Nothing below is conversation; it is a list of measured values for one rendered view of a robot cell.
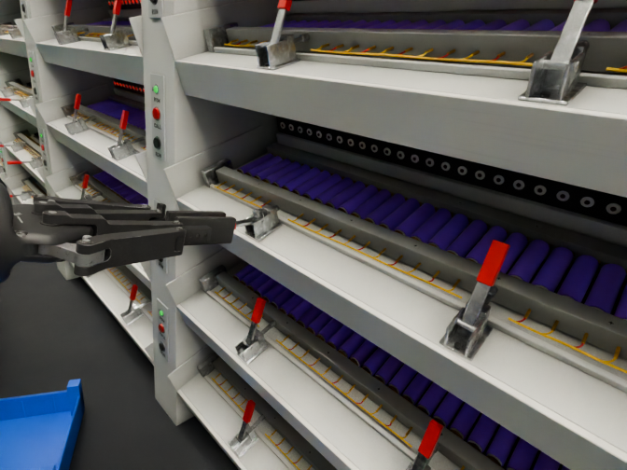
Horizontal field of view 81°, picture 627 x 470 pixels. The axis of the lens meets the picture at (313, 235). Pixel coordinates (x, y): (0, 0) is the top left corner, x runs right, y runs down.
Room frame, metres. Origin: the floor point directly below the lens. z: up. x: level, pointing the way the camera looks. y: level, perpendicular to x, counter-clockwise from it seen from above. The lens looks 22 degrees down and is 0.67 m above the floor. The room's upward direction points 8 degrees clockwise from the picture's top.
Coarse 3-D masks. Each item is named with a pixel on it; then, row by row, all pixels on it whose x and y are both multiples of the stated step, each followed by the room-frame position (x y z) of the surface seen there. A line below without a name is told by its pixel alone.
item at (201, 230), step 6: (186, 228) 0.33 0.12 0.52; (192, 228) 0.33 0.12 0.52; (198, 228) 0.34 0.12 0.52; (204, 228) 0.34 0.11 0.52; (210, 228) 0.35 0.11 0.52; (186, 234) 0.33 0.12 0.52; (192, 234) 0.33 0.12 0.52; (198, 234) 0.34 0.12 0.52; (204, 234) 0.34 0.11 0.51; (210, 234) 0.35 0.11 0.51; (180, 240) 0.30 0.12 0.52; (186, 240) 0.33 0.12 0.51; (192, 240) 0.33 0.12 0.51; (198, 240) 0.34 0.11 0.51; (204, 240) 0.34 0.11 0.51; (174, 246) 0.30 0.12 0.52; (180, 246) 0.30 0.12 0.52
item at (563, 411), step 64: (256, 128) 0.64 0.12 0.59; (192, 192) 0.54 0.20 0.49; (448, 192) 0.44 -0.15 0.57; (256, 256) 0.41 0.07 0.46; (320, 256) 0.38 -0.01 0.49; (384, 256) 0.37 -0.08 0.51; (384, 320) 0.28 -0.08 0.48; (448, 320) 0.28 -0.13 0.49; (448, 384) 0.25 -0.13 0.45; (512, 384) 0.22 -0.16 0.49; (576, 384) 0.22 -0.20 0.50; (576, 448) 0.19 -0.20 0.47
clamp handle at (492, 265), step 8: (496, 248) 0.27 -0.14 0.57; (504, 248) 0.26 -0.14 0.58; (488, 256) 0.27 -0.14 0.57; (496, 256) 0.26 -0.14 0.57; (504, 256) 0.26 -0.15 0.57; (488, 264) 0.26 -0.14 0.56; (496, 264) 0.26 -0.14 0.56; (480, 272) 0.26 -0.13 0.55; (488, 272) 0.26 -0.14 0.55; (496, 272) 0.26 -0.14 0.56; (480, 280) 0.26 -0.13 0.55; (488, 280) 0.26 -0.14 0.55; (480, 288) 0.26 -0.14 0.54; (488, 288) 0.26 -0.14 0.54; (472, 296) 0.26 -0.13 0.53; (480, 296) 0.26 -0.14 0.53; (472, 304) 0.26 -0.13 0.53; (480, 304) 0.26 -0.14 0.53; (472, 312) 0.26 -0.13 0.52; (464, 320) 0.26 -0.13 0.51; (472, 320) 0.25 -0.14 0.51
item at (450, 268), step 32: (256, 192) 0.50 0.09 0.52; (288, 192) 0.47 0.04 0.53; (320, 224) 0.43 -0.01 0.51; (352, 224) 0.39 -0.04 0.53; (416, 256) 0.34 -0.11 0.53; (448, 256) 0.33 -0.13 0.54; (512, 288) 0.28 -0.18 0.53; (512, 320) 0.27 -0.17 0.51; (544, 320) 0.27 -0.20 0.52; (576, 320) 0.25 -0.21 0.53; (608, 320) 0.25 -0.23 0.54
